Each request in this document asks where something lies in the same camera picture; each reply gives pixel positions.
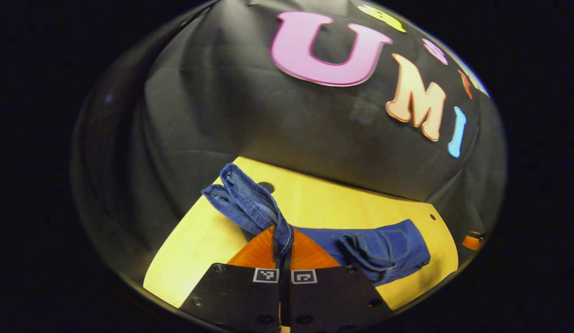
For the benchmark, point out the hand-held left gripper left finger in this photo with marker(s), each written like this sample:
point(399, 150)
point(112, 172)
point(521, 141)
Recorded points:
point(236, 296)

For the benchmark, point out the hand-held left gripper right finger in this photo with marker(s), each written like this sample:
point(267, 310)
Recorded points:
point(333, 296)

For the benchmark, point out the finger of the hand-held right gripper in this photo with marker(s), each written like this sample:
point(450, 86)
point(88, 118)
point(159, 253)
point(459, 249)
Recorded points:
point(472, 242)

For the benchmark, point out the blue denim jeans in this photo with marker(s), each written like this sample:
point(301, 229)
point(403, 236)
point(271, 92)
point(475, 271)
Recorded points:
point(388, 245)

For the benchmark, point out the black round table grommet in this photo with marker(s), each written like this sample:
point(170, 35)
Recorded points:
point(268, 187)

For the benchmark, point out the black backdrop cloth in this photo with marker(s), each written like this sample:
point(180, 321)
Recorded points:
point(222, 106)

